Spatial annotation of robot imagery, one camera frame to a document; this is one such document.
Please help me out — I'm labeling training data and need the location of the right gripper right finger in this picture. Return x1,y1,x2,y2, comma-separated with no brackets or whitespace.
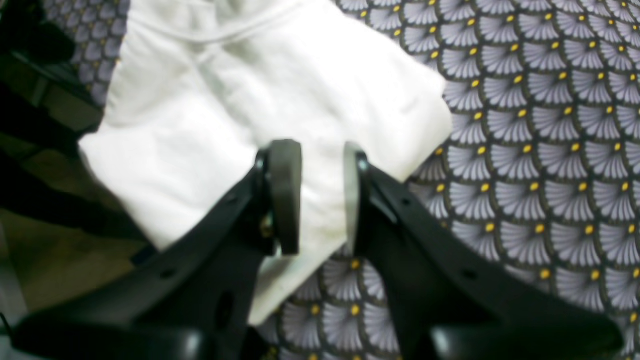
343,142,361,253

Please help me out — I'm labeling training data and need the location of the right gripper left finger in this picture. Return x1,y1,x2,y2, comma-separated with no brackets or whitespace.
267,139,303,256

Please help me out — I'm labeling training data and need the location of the white T-shirt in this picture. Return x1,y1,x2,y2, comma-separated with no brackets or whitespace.
78,0,453,326

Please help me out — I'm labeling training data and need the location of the fan-patterned grey table cloth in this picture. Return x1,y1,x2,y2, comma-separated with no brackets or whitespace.
43,0,639,360

